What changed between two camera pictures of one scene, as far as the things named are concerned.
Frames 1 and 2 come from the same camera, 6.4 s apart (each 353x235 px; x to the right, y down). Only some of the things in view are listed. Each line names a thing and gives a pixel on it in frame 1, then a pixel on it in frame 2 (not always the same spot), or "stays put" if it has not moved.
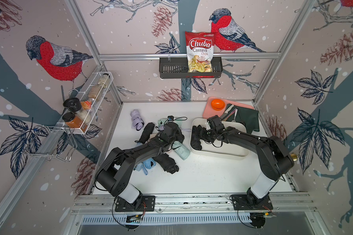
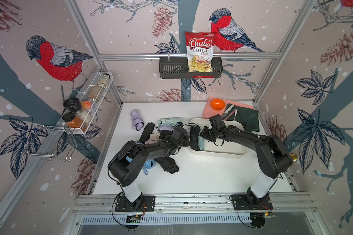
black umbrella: x=197 y=133 stays put
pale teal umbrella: x=181 y=150 to x=201 y=143
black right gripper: x=203 y=138 stays put
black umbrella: x=147 y=131 stays put
